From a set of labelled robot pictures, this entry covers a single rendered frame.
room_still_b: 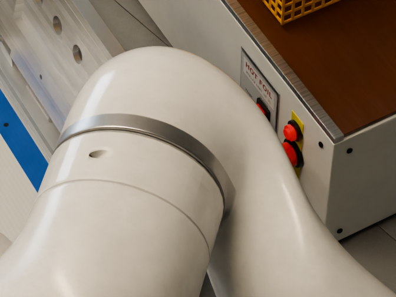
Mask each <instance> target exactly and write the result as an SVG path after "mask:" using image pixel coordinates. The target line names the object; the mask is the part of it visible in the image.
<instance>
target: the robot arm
mask: <svg viewBox="0 0 396 297"><path fill-rule="evenodd" d="M206 272H207V274H208V276H209V279H210V282H211V284H212V287H213V290H214V292H215V295H216V297H396V294H395V293H394V292H393V291H392V290H391V289H390V288H388V287H387V286H386V285H384V284H383V283H382V282H381V281H380V280H378V279H377V278H376V277H375V276H374V275H372V274H371V273H370V272H368V271H367V270H366V269H365V268H364V267H363V266H362V265H361V264H360V263H358V262H357V261H356V260H355V259H354V258H353V257H352V256H351V255H350V254H349V253H348V252H347V251H346V250H345V249H344V248H343V247H342V245H341V244H340V243H339V242H338V241H337V240H336V239H335V238H334V236H333V235H332V234H331V232H330V231H329V230H328V228H327V227H326V226H325V224H324V223H323V221H322V220H321V219H320V217H319V216H318V214H317V213H316V211H315V210H314V208H313V207H312V205H311V203H310V201H309V199H308V197H307V195H306V193H305V191H304V189H303V187H302V186H301V183H300V181H299V179H298V177H297V175H296V173H295V171H294V168H293V166H292V164H291V162H290V159H289V157H288V155H287V153H286V151H285V149H284V147H283V145H282V143H281V141H280V139H279V137H278V135H277V134H276V132H275V130H274V129H273V127H272V125H271V124H270V122H269V120H268V119H267V118H266V116H265V115H264V113H263V112H262V110H261V109H260V108H259V106H258V105H257V104H256V103H255V102H254V100H253V99H252V98H251V97H250V95H249V94H248V93H247V92H246V91H245V90H244V89H243V88H242V87H241V86H240V85H239V84H238V83H237V82H236V81H235V80H234V79H232V78H231V77H230V76H228V75H227V74H226V73H225V72H223V71H222V70H221V69H220V68H218V67H217V66H215V65H213V64H212V63H211V62H209V61H207V60H205V59H204V58H202V57H200V56H198V55H196V54H193V53H191V52H188V51H185V50H182V49H177V48H172V47H162V46H152V47H141V48H136V49H132V50H129V51H126V52H123V53H121V54H119V55H117V56H115V57H113V58H112V59H110V60H108V61H107V62H106V63H104V64H103V65H102V66H101V67H100V68H99V69H97V70H96V71H95V72H94V73H93V74H92V75H91V77H90V78H89V79H88V80H87V82H86V83H85V84H84V86H83V87H82V89H81V90H80V92H79V93H78V95H77V97H76V99H75V101H74V103H73V105H72V107H71V109H70V112H69V114H68V117H67V119H66V121H65V124H64V126H63V129H62V132H61V134H60V137H59V139H58V141H57V144H56V146H55V149H54V152H53V154H52V157H51V159H50V162H49V165H48V167H47V170H46V172H45V175H44V178H43V180H42V183H41V186H40V188H39V191H38V194H37V196H36V199H35V201H34V204H33V207H32V209H31V211H30V214H29V216H28V218H27V221H26V222H25V224H24V226H23V228H22V230H21V231H20V233H19V235H18V236H17V237H16V239H15V240H14V241H13V243H12V242H11V241H10V240H9V239H8V238H7V237H6V236H5V235H3V234H2V233H1V232H0V297H199V295H200V291H201V289H202V285H203V281H204V277H205V274H206Z"/></svg>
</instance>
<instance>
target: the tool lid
mask: <svg viewBox="0 0 396 297"><path fill-rule="evenodd" d="M58 19H60V21H61V25H62V31H61V30H60V26H59V23H58ZM0 37H3V39H4V40H5V42H6V43H7V45H8V46H9V48H10V49H11V54H10V57H11V58H12V60H13V61H14V63H15V64H16V66H17V67H18V69H19V70H20V72H21V74H22V75H23V76H24V78H25V79H26V81H27V83H28V84H27V89H28V91H29V92H30V94H31V95H32V97H33V98H34V100H35V102H36V103H37V104H38V106H39V108H40V109H41V111H42V112H43V113H44V116H45V117H46V118H47V120H48V121H49V122H50V123H54V124H55V125H56V127H57V129H58V130H59V132H60V133H61V132H62V129H63V126H64V124H65V121H66V119H67V117H68V114H69V112H70V109H71V107H72V105H73V103H74V101H75V99H76V97H77V95H78V93H79V92H80V90H81V89H82V87H83V86H84V84H85V83H86V82H87V80H88V79H89V78H90V77H91V75H92V74H93V73H94V72H95V71H96V70H97V69H99V68H100V67H101V66H102V65H103V64H104V63H106V62H107V61H108V60H110V59H112V58H113V57H115V56H117V55H119V54H121V53H123V52H125V50H124V49H123V48H122V46H121V45H120V43H119V42H118V41H117V39H116V38H115V36H114V35H113V33H112V32H111V31H110V29H109V28H108V26H107V25H106V24H105V22H104V21H103V20H102V18H101V17H100V16H99V14H98V13H97V11H96V10H95V9H94V7H93V6H92V4H91V3H90V1H89V0H42V2H41V0H0ZM78 47H79V48H80V50H81V53H82V60H81V59H80V56H79V53H78Z"/></svg>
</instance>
